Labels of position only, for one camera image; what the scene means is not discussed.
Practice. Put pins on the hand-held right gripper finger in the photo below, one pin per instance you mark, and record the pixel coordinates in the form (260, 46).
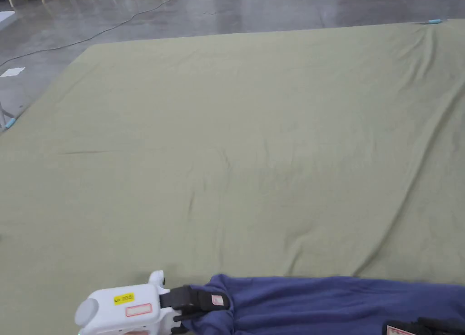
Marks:
(425, 326)

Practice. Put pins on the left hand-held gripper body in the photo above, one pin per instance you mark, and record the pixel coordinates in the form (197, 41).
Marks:
(120, 313)

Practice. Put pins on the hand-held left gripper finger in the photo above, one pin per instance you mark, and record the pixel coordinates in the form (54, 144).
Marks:
(201, 299)
(189, 316)

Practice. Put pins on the dark blue garment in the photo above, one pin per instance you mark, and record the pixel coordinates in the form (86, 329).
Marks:
(327, 306)

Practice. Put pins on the bed with pale green sheet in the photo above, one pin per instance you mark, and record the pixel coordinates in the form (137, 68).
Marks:
(232, 139)

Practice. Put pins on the light blue sheet clip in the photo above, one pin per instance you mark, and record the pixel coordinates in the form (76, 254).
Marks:
(11, 123)
(434, 21)

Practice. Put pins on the white paper sheet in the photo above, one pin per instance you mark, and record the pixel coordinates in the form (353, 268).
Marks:
(12, 72)

